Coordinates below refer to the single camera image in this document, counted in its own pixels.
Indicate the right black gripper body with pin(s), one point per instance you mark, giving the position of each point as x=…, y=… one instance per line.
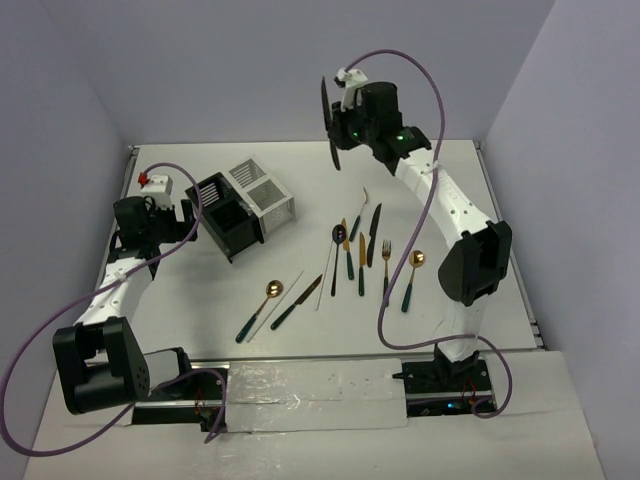
x=352, y=127

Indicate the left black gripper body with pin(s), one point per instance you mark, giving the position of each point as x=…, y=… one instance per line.
x=165, y=229

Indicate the black serrated knife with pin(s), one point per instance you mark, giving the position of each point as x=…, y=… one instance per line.
x=327, y=117

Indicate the gold spoon green handle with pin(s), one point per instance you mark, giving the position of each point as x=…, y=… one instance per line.
x=273, y=289
x=416, y=260

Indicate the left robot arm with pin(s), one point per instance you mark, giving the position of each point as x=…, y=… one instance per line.
x=99, y=360

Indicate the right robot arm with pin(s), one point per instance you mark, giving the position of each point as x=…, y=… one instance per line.
x=479, y=248

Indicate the black utensil caddy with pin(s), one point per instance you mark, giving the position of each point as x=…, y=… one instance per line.
x=227, y=217

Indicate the black spoon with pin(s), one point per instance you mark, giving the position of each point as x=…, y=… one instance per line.
x=338, y=237

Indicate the white utensil caddy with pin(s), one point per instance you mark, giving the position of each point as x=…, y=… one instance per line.
x=265, y=195

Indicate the white chopstick long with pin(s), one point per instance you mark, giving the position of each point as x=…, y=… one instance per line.
x=281, y=297

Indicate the silver tape sheet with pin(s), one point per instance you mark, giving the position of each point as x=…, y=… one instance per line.
x=315, y=395

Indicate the gold knife green handle short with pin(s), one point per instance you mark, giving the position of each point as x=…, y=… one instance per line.
x=362, y=264

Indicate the gold knife dark handle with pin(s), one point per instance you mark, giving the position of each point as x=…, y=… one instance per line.
x=299, y=301

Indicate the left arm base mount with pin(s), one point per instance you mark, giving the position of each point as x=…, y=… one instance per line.
x=193, y=401

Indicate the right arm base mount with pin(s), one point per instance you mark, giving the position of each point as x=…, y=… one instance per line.
x=427, y=395

